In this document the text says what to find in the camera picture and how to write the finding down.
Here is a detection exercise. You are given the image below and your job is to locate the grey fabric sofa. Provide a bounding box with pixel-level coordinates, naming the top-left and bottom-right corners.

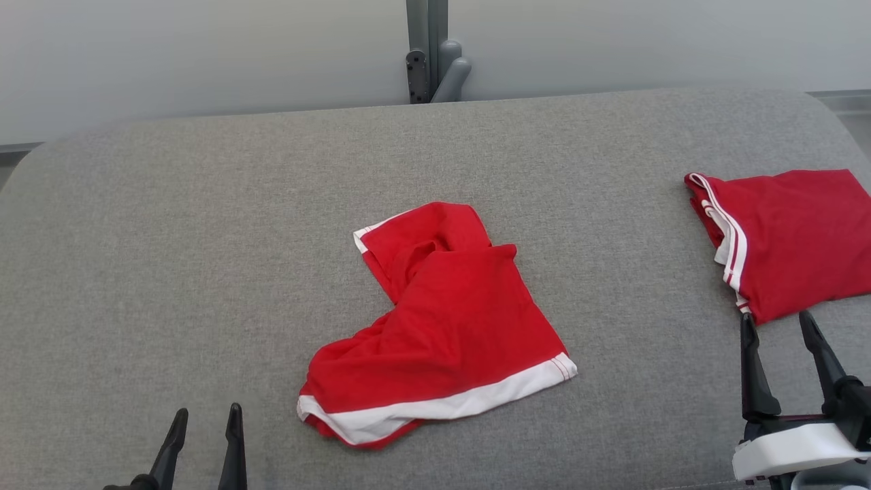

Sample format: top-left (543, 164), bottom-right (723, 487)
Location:
top-left (0, 85), bottom-right (871, 490)

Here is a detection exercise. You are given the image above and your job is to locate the dark metal bracket plate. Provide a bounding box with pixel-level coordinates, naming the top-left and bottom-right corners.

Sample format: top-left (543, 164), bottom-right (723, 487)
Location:
top-left (406, 49), bottom-right (429, 104)

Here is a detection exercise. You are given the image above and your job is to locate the grey rounded handle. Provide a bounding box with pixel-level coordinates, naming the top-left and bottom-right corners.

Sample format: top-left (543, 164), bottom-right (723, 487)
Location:
top-left (431, 39), bottom-right (472, 103)

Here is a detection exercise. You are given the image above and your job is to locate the grey vertical metal post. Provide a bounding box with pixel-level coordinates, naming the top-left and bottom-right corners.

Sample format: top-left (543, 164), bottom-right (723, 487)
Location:
top-left (406, 0), bottom-right (449, 104)

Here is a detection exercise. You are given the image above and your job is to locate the red shorts white hem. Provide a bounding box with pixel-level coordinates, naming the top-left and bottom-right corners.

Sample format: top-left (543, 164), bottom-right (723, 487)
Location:
top-left (297, 201), bottom-right (578, 450)

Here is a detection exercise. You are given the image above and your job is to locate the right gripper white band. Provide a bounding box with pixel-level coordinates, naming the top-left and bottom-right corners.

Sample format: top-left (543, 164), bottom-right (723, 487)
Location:
top-left (732, 311), bottom-right (871, 484)

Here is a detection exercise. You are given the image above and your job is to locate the red white jersey shirt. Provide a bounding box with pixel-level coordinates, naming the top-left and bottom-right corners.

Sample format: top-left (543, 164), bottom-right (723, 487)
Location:
top-left (685, 169), bottom-right (871, 325)

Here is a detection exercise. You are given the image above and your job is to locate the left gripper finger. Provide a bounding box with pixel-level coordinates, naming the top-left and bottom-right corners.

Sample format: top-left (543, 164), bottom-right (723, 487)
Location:
top-left (218, 404), bottom-right (248, 490)
top-left (146, 408), bottom-right (188, 490)

